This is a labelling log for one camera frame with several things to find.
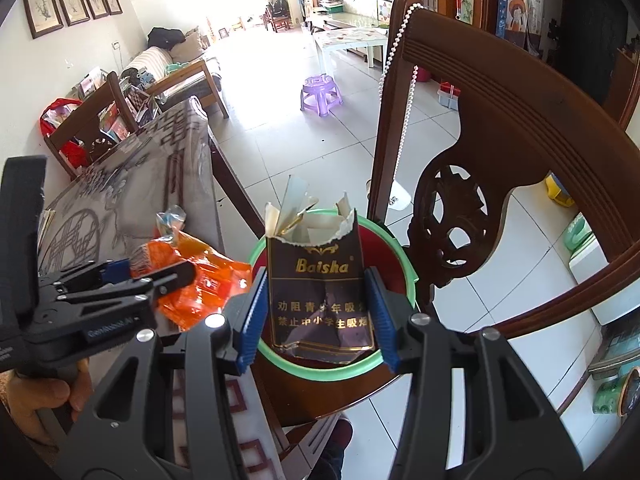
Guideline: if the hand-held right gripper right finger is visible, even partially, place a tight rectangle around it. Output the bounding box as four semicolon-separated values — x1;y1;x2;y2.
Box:
364;266;586;480

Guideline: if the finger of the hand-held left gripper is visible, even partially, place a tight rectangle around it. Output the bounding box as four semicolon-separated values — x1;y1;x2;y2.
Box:
54;261;197;307
41;259;132;294

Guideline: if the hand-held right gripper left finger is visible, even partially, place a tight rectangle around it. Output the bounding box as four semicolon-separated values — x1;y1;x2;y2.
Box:
50;264;271;480

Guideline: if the orange snack wrapper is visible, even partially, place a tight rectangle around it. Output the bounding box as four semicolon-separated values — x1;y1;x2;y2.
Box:
131;205;253;332

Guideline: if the dark brown cigarette pack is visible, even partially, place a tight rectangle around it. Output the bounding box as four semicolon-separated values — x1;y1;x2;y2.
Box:
264;175;377;363

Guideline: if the red bin with green rim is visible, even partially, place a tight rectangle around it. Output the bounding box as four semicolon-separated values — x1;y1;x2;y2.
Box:
247;208;420;376

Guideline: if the person's left hand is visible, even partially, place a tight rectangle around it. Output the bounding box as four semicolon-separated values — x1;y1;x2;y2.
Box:
7;360;94;449

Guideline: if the floral printed tablecloth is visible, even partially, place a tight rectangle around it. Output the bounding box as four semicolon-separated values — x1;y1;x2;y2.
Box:
37;96;281;480

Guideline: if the red mesh bag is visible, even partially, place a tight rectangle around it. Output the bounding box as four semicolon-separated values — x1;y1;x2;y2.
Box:
40;98;86;171

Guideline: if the green tissue pack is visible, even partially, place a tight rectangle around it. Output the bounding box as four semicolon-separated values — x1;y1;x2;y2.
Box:
564;212;598;256

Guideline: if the yellow toy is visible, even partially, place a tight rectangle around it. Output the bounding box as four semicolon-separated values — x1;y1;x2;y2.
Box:
544;172;576;208

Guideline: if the carved wooden dining chair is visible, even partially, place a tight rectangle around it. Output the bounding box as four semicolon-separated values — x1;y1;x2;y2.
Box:
280;0;640;428

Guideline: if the red dustpan with broom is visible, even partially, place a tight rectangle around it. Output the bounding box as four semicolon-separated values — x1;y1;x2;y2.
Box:
436;82;461;110

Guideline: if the purple plastic stool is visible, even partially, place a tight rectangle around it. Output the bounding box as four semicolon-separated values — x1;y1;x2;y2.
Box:
300;74;344;115

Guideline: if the white box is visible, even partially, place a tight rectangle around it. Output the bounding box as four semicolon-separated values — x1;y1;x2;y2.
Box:
570;237;640;326

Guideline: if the black bag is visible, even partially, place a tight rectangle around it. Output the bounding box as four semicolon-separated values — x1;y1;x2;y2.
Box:
147;26;187;48

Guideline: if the green cup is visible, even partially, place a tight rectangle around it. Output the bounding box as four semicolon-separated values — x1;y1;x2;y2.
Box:
592;367;640;416

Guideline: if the white coffee table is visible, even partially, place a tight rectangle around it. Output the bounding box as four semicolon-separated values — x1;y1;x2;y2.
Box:
312;26;390;75

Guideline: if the small wooden chair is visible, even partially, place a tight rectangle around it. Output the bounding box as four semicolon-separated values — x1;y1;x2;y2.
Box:
265;0;293;33

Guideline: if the low television cabinet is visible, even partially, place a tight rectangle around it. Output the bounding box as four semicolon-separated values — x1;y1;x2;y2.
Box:
305;7;388;31

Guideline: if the cartoon door curtain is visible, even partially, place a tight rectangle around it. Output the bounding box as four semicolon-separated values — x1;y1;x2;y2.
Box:
495;0;546;43

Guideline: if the wooden frame sofa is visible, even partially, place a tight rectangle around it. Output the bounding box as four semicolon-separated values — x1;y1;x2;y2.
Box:
120;27;231;120

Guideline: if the white bead string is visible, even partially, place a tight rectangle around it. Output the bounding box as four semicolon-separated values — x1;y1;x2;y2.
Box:
378;2;426;211

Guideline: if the hanging wall scroll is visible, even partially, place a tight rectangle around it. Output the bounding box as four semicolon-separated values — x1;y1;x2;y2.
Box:
452;0;476;26

